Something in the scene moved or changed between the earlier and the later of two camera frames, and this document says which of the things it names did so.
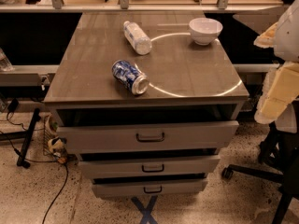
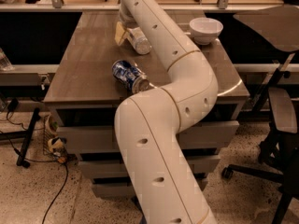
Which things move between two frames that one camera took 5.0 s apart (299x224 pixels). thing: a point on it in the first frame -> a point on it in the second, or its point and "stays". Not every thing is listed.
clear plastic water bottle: [140, 42] stays
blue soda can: [131, 76] stays
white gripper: [288, 39] -> [126, 20]
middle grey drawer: [120, 165] stays
